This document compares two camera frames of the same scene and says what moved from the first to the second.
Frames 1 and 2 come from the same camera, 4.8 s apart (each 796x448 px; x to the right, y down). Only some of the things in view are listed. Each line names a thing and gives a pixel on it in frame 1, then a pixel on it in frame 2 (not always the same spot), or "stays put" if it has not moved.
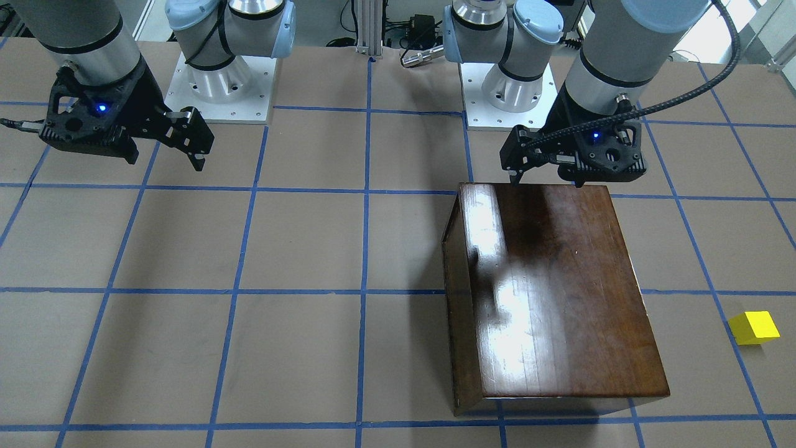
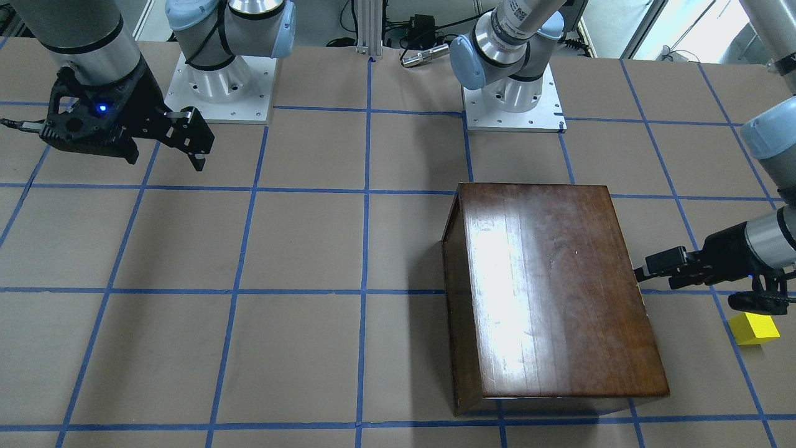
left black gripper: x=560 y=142 → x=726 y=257
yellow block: x=754 y=328 stays put
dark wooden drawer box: x=543 y=299 stays put
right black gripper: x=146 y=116 stays put
